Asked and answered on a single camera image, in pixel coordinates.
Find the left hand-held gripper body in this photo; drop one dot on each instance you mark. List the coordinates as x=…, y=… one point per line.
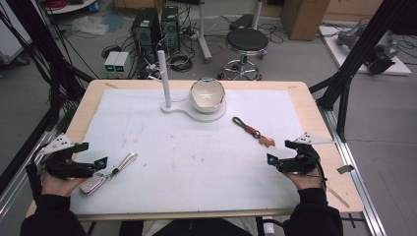
x=64, y=165

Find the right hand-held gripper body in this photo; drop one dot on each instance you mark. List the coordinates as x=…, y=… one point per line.
x=303, y=162

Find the white ceramic bowl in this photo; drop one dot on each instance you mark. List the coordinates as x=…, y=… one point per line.
x=207, y=95

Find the person's right hand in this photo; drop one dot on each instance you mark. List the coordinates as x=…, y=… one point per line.
x=306, y=181

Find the person's left hand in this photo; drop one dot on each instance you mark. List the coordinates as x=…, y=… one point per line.
x=59, y=187

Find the wooden table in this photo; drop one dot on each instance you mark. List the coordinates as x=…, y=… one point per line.
x=323, y=183

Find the small black card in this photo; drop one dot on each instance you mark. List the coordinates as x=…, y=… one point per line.
x=345, y=169

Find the thin wooden stick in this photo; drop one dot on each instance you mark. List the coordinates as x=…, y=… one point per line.
x=339, y=198

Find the white table mat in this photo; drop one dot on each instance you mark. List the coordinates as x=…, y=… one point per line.
x=183, y=164

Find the grey power supply unit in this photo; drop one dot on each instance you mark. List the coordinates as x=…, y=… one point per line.
x=122, y=64
x=110, y=64

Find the white stand with pole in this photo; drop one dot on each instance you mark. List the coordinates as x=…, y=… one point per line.
x=165, y=82

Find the person's torso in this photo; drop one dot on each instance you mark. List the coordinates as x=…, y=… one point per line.
x=190, y=227

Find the black round stool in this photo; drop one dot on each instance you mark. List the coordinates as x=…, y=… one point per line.
x=247, y=41

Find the clear plastic bag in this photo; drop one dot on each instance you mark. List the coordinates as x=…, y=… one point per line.
x=90, y=25

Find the grey machine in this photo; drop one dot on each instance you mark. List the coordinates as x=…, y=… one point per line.
x=380, y=55

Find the cardboard box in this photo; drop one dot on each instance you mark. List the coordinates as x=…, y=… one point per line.
x=305, y=18

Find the white floor board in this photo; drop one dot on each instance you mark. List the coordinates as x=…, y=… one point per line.
x=396, y=67

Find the black computer tower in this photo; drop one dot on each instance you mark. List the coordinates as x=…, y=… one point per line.
x=146, y=32
x=170, y=29

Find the white desk leg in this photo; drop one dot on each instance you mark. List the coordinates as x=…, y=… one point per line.
x=257, y=13
x=204, y=32

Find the round white table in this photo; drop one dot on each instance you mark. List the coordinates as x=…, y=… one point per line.
x=70, y=6

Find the aluminium rail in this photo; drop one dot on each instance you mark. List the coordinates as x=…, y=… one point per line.
x=357, y=183
x=19, y=183

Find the black metal frame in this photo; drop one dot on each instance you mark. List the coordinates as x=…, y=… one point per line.
x=42, y=55
x=357, y=59

